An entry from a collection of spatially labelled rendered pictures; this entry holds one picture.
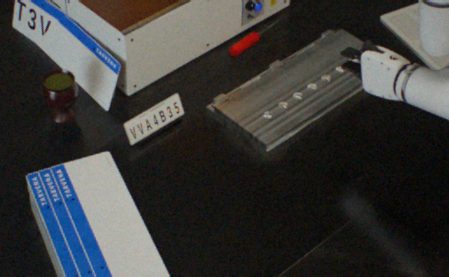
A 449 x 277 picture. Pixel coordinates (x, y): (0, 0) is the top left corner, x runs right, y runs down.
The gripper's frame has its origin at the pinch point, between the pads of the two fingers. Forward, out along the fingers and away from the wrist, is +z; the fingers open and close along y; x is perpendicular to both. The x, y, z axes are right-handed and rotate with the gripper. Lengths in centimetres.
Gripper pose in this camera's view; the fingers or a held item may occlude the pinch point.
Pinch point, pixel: (351, 60)
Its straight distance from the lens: 221.9
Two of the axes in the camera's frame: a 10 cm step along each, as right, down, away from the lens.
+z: -6.6, -3.5, 6.6
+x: 7.3, -4.6, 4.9
